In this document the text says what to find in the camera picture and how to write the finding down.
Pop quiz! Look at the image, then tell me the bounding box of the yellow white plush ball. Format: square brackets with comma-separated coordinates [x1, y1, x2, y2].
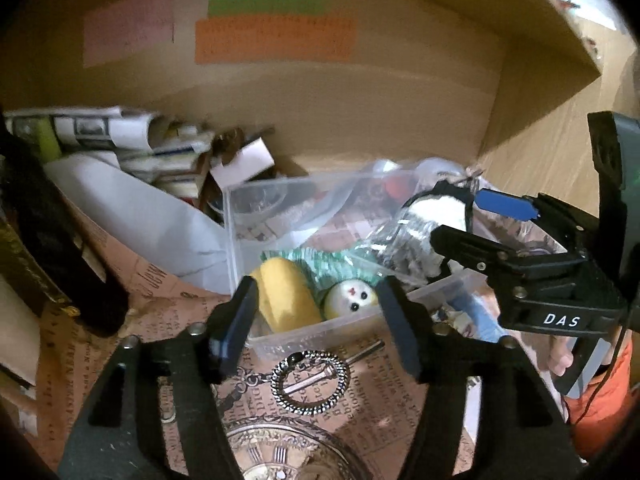
[322, 278, 378, 320]

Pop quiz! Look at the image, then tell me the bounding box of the green striped knit glove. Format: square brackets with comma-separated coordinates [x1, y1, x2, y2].
[260, 247, 385, 292]

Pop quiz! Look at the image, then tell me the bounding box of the yellow sponge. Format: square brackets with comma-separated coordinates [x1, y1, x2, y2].
[250, 257, 322, 334]

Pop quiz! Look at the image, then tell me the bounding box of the person's right hand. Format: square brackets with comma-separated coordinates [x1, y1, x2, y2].
[547, 336, 574, 376]

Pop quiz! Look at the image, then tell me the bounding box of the vintage clock print mat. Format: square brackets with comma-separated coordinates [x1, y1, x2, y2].
[29, 199, 572, 480]

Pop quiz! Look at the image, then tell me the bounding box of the white plastic sheet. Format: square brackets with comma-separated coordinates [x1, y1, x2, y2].
[44, 154, 231, 294]

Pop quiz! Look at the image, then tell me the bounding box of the clear plastic storage box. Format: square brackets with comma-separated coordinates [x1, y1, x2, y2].
[221, 169, 490, 361]

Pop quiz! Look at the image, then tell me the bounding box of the wooden shelf board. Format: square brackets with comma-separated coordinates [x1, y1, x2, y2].
[29, 0, 604, 82]

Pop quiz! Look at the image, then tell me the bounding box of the dark wine bottle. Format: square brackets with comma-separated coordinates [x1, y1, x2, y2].
[1, 126, 128, 337]

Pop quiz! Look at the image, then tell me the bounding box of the rolled newspapers pile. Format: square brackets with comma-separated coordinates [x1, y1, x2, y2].
[4, 106, 277, 206]

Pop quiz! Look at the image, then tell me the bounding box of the green paper note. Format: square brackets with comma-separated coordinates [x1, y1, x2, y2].
[207, 0, 326, 18]

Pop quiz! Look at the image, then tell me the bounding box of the orange paper note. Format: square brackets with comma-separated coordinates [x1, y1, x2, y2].
[194, 14, 357, 65]

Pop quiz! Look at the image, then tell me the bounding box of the pink paper note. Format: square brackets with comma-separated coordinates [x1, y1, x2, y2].
[82, 0, 174, 67]

